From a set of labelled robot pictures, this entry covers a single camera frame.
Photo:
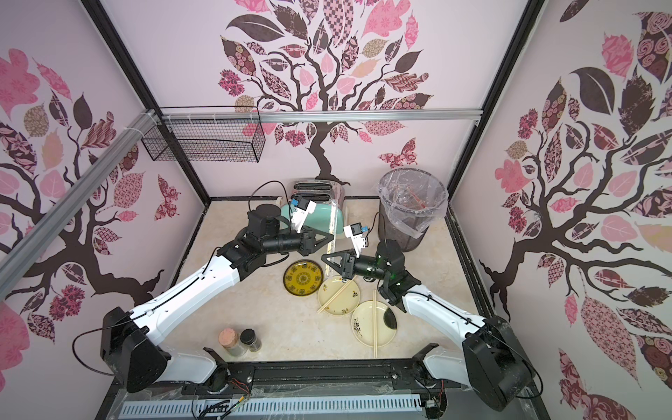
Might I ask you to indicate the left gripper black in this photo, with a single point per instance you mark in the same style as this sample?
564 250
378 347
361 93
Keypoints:
309 242

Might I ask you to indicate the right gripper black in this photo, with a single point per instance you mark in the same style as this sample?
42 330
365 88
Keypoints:
349 264

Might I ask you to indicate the chopsticks panda wrapper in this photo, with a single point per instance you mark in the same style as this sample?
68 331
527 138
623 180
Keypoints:
331 299

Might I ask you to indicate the chopsticks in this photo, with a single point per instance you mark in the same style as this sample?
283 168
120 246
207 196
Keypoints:
374 324
332 244

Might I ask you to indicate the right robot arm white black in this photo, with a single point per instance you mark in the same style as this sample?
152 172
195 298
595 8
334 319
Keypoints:
493 363

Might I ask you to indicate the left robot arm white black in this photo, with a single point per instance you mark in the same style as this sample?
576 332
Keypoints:
131 340

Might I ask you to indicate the yellow patterned plate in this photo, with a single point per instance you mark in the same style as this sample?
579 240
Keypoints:
303 278

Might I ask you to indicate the cream plate with calligraphy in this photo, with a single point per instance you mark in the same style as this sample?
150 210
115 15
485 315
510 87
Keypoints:
346 302

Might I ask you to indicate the mint green toaster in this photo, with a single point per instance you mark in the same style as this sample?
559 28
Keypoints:
329 196

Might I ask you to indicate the cream plate with green patch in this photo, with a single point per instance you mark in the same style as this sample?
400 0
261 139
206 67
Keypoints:
361 324

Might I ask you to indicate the black mesh trash bin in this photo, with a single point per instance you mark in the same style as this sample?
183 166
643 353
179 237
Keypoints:
399 226

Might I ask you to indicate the clear plastic bin liner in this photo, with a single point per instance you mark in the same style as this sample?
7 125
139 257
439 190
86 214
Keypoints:
415 202

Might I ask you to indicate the black lid spice jar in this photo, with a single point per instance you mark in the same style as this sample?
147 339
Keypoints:
250 339

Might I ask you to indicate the pink lid spice jar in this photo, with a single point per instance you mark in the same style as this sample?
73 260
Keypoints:
230 341

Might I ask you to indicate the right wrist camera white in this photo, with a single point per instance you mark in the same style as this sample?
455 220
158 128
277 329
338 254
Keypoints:
358 234

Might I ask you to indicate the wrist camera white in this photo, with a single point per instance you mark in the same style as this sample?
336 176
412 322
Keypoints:
300 209
358 234

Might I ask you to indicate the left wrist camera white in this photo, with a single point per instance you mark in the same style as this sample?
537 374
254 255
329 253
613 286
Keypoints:
300 209

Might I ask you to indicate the aluminium frame bar rear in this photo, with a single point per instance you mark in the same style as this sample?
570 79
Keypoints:
438 114

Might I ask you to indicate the aluminium frame bar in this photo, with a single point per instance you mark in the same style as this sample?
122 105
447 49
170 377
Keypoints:
438 114
25 254

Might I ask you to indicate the black wire wall basket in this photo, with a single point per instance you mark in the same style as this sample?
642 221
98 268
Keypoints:
227 133

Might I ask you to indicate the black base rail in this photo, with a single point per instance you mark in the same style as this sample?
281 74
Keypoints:
440 399

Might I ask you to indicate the white slotted cable duct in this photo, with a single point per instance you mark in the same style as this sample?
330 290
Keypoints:
276 406

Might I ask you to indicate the aluminium frame bar left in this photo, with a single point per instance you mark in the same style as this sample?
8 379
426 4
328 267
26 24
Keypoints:
25 254

